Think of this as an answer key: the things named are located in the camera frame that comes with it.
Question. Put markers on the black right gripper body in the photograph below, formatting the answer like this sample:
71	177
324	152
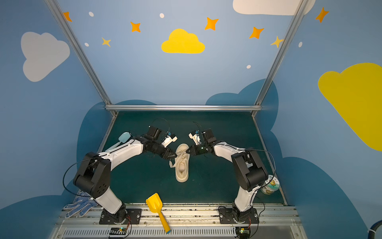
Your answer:
197	149

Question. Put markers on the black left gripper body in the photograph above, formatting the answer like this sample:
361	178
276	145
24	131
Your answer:
164	150

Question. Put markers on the white canvas sneaker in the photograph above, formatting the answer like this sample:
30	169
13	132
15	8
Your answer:
182	176

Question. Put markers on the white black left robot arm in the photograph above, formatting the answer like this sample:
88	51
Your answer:
93	175

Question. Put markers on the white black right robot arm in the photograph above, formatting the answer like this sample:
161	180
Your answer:
250	173

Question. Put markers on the light blue toy spatula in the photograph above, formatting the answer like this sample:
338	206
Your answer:
123	138

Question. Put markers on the back horizontal aluminium bar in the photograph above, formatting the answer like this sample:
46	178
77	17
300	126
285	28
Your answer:
209	108

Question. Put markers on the yellow toy shovel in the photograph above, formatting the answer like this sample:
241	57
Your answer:
155	205

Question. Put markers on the round tin can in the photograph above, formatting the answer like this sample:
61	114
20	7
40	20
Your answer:
270	186

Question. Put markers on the left green circuit board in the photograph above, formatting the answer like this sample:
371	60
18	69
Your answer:
117	233

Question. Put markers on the green circuit board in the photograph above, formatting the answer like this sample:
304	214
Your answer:
117	233
242	233

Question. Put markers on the blue dotted work glove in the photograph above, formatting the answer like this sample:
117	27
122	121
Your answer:
81	205

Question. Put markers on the right green circuit board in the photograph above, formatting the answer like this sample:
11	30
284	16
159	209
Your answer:
242	233

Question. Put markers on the left side aluminium floor rail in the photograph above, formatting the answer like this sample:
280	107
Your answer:
108	130

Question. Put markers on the aluminium floor rail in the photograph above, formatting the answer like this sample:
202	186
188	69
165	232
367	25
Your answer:
269	156
108	130

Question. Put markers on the right side aluminium floor rail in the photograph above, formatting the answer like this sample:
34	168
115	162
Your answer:
269	156

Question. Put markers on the aluminium front rail platform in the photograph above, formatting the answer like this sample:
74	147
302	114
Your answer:
187	221

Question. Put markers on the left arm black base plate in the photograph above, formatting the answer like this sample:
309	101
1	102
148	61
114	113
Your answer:
121	217

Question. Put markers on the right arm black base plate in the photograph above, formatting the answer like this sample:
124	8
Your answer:
234	216

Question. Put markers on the right aluminium frame post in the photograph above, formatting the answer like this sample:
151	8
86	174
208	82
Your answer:
290	33

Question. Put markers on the aluminium frame post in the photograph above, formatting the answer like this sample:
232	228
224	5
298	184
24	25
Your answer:
290	33
56	10

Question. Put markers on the left aluminium frame post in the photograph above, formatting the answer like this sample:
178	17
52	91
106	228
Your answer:
56	10

